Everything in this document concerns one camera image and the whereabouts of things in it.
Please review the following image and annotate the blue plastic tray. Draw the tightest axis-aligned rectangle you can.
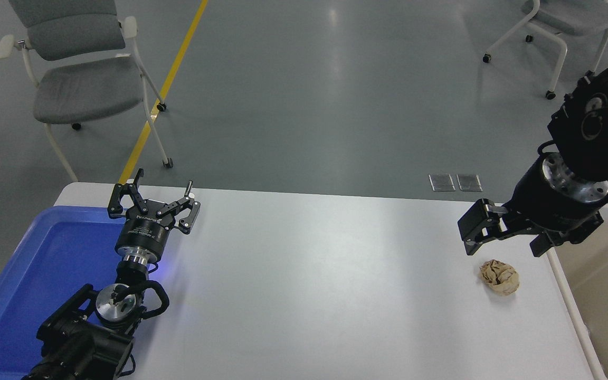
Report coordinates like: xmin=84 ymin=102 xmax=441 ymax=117
xmin=0 ymin=205 xmax=142 ymax=380

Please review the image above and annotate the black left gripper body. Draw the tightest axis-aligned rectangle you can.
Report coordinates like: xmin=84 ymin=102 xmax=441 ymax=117
xmin=115 ymin=199 xmax=176 ymax=260

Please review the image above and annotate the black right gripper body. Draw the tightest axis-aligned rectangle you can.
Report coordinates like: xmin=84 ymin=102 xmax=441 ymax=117
xmin=503 ymin=157 xmax=603 ymax=239

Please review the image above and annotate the grey chair with armrests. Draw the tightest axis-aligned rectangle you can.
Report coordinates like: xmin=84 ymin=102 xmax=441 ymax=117
xmin=0 ymin=0 xmax=174 ymax=183

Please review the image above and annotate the grey chair on castors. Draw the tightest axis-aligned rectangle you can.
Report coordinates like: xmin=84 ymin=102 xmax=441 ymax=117
xmin=482 ymin=0 xmax=608 ymax=101

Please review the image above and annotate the tan paper ball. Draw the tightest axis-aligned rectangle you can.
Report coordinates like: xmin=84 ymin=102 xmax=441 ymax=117
xmin=479 ymin=259 xmax=520 ymax=297

